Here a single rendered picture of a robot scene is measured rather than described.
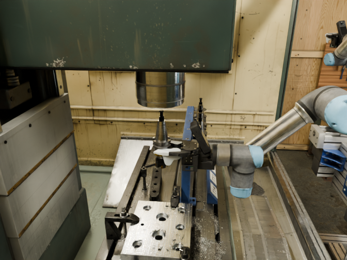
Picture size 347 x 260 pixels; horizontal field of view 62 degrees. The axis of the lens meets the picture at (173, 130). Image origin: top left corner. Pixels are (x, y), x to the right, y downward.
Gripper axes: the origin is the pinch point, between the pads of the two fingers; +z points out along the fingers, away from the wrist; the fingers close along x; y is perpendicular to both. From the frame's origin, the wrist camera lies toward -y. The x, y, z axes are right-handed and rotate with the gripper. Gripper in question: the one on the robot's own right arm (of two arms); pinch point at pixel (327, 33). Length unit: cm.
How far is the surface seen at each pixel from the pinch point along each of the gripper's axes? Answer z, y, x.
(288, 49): -17.3, 2.6, -36.5
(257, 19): -12, -17, -54
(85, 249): -73, 73, -172
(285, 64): -17.2, 11.6, -38.2
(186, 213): -97, 43, -121
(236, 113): -12, 41, -70
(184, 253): -121, 38, -126
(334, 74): 114, 68, 91
